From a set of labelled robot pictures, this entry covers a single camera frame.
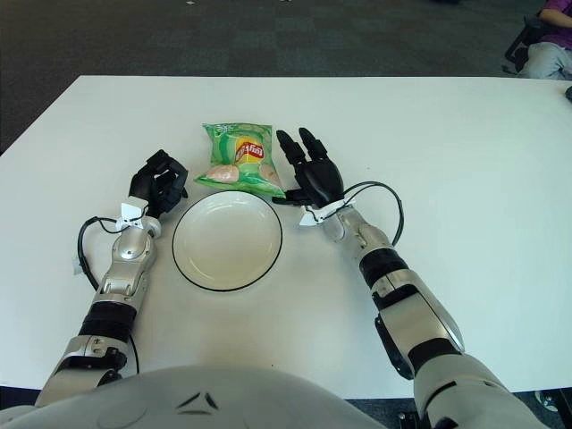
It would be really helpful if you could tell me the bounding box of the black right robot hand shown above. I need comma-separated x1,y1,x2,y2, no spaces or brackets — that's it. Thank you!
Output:
273,127,346,211

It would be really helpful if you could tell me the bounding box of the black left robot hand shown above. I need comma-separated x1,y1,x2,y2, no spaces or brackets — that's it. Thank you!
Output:
128,149,189,220

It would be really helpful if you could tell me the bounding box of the green chips bag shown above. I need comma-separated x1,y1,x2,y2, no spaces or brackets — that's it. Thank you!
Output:
193,121,287,199

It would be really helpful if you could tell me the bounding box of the white plate black rim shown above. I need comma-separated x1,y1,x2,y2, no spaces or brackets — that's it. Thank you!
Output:
172,190,284,294

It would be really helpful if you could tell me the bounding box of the grey robot torso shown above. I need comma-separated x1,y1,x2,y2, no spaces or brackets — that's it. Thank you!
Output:
0,364,390,429

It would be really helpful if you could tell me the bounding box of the black office chair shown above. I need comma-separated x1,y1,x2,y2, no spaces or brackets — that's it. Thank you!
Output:
502,15,544,75

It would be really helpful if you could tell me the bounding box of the person in purple shirt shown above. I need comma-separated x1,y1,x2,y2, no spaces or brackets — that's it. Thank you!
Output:
522,0,572,81

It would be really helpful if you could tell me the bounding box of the black chair caster wheel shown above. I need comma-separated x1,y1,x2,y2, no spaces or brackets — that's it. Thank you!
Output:
534,389,572,412

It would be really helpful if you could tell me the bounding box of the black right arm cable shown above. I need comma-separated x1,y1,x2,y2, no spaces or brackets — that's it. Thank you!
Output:
312,181,406,247

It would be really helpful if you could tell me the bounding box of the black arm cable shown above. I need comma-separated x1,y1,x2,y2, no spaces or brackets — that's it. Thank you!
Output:
312,181,406,247
76,215,144,290

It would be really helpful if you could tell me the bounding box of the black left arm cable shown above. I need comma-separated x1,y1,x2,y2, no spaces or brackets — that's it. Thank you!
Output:
76,215,144,290

